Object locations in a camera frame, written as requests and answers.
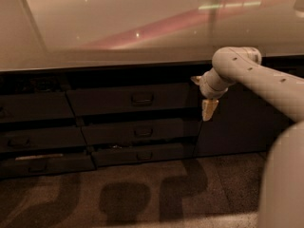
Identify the dark cabinet door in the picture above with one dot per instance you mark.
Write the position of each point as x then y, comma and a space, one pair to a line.
242, 123

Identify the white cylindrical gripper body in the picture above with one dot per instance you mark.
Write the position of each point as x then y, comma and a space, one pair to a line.
208, 87

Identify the dark drawer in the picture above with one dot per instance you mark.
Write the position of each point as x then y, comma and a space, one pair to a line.
34, 107
110, 100
145, 153
140, 131
38, 139
75, 162

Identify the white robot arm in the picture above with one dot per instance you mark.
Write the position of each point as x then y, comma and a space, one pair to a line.
281, 202

